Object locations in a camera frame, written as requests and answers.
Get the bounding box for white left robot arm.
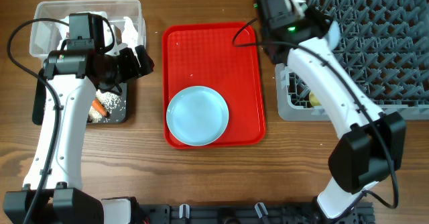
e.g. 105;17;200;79
3;13;154;223

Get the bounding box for clear plastic bin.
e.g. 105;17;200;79
29;0;146;60

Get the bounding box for white rice pile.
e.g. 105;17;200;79
87;90;127;124

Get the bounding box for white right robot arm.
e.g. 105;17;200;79
253;0;406;223

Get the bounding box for red plastic tray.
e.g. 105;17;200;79
162;21;266;148

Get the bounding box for white paper napkin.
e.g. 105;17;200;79
56;11;139;51

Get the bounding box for light blue plate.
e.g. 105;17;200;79
166;86;229;147

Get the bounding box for black waste tray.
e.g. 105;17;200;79
32;82;128;125

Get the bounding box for light blue small bowl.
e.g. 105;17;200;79
326;21;341;51

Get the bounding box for orange carrot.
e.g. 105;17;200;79
92;98;108;117

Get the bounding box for grey dishwasher rack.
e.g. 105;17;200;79
269;0;429;122

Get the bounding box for yellow plastic cup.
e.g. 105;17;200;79
308;91;321;107

